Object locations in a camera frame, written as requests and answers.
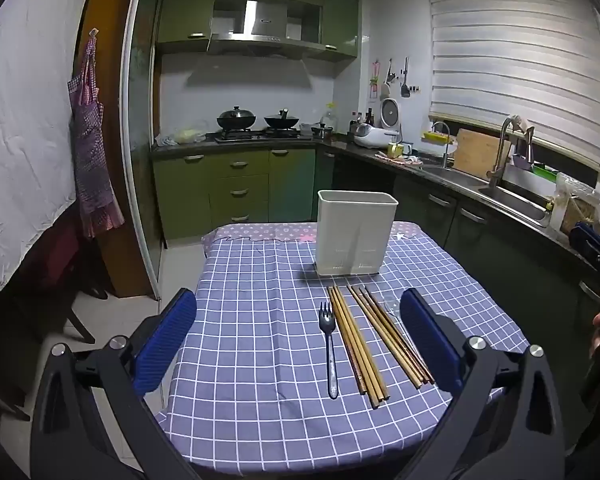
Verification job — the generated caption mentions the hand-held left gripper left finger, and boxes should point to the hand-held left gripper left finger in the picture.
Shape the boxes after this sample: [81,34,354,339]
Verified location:
[29,287,201,480]

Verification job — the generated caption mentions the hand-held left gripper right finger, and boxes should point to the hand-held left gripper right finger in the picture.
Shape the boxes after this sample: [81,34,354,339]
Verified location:
[399,287,567,480]

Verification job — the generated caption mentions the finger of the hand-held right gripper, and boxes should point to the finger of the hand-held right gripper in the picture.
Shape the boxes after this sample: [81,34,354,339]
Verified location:
[568,221,600,286]

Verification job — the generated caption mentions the clear plastic spoon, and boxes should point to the clear plastic spoon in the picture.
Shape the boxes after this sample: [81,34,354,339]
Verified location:
[382,296,421,356]

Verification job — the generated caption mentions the group of wooden chopsticks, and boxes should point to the group of wooden chopsticks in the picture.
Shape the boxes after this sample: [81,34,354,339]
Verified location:
[327,282,436,410]

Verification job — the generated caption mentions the white plastic utensil holder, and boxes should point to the white plastic utensil holder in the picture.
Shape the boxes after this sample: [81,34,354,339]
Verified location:
[316,189,399,277]

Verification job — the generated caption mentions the clear plastic bag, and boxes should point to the clear plastic bag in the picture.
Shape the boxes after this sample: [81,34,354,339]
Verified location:
[550,172,600,233]

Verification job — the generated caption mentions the stainless steel sink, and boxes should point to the stainless steel sink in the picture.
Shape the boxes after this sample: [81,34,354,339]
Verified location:
[422,165,551,226]

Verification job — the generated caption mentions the purple checked tablecloth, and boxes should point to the purple checked tablecloth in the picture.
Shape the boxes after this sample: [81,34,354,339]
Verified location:
[157,221,531,478]

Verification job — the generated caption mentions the dark wooden chair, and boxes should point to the dark wooden chair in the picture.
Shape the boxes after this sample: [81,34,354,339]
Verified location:
[10,210,116,346]

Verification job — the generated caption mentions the tall steel faucet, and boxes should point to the tall steel faucet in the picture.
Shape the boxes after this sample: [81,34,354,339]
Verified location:
[486,116,536,186]

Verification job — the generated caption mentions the wooden cutting board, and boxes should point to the wooden cutting board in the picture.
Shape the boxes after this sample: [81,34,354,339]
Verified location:
[452,128,513,181]

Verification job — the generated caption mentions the small chrome faucet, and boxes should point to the small chrome faucet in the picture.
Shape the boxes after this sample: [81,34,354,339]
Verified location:
[430,121,453,170]

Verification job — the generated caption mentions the green lower kitchen cabinets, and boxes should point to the green lower kitchen cabinets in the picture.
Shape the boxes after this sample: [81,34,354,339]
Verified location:
[151,146,600,346]

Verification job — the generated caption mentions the green kitchen cabinets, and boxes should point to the green kitchen cabinets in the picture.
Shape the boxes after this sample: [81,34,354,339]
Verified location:
[156,0,360,63]
[151,146,600,346]

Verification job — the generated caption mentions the pink dish cloth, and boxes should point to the pink dish cloth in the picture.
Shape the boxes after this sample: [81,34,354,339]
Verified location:
[375,152,423,167]

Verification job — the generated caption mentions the purple checked apron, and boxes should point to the purple checked apron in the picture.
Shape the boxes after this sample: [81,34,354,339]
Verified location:
[67,30,126,239]

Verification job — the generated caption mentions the white window blind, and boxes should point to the white window blind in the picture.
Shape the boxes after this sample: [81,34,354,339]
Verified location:
[425,0,600,173]

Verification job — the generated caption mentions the pale food bag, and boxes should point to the pale food bag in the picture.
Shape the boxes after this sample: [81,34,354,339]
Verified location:
[172,127,206,144]

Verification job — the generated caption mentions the white rice cooker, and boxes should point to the white rice cooker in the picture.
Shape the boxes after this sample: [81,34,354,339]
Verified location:
[354,122,401,149]

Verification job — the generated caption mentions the dark kitchen countertop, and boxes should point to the dark kitchen countertop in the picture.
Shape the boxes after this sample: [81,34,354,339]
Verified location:
[150,132,600,271]

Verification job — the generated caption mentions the black gas stove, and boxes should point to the black gas stove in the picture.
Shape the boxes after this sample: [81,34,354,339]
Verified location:
[214,127,313,143]

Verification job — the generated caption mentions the dark sauce bottles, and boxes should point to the dark sauce bottles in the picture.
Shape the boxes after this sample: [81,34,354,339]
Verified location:
[349,107,376,133]

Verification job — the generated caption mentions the sliding glass door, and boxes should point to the sliding glass door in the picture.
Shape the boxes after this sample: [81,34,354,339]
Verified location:
[120,0,167,301]

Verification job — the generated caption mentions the black wok with lid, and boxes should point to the black wok with lid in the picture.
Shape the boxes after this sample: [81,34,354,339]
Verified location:
[216,106,257,131]

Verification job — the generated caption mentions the white hanging sheet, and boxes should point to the white hanging sheet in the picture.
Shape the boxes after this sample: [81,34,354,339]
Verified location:
[0,0,98,293]

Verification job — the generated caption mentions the white hanging spatula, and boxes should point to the white hanging spatula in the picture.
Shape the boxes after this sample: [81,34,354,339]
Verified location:
[380,60,396,99]

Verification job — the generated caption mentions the green upper kitchen cabinets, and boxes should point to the green upper kitchen cabinets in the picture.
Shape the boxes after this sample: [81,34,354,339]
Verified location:
[156,0,360,63]

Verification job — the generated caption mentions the stainless steel range hood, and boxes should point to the stainless steel range hood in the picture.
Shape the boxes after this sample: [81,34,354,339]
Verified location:
[207,0,326,58]

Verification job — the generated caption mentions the black wok with handle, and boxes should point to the black wok with handle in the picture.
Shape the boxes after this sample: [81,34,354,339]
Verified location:
[263,109,301,130]

